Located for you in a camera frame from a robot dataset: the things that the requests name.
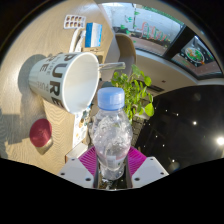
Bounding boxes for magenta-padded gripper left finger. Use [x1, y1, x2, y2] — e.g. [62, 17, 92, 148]
[57, 145, 100, 190]

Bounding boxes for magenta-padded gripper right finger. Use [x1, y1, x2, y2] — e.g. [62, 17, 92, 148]
[124, 145, 170, 190]

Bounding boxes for clear blue-capped water bottle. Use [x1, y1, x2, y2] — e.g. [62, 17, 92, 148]
[89, 86, 134, 183]

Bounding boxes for printed paper leaflets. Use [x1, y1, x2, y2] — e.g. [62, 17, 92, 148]
[72, 106, 93, 148]

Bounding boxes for flat round red coaster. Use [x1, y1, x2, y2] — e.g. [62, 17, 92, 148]
[28, 117, 54, 149]

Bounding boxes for group of ceiling lights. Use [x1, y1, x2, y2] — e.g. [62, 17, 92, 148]
[159, 106, 224, 164]

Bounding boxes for green potted plant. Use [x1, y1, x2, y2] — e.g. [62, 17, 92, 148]
[111, 63, 156, 123]

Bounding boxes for white mug with lettering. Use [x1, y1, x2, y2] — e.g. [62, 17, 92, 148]
[27, 51, 101, 115]

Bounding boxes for blue and white card box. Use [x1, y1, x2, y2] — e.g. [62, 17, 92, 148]
[84, 21, 104, 49]

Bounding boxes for large decorated window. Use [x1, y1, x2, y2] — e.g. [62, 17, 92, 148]
[101, 2, 224, 80]

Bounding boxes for blister pack of pills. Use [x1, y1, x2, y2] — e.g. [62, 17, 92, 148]
[62, 13, 87, 31]

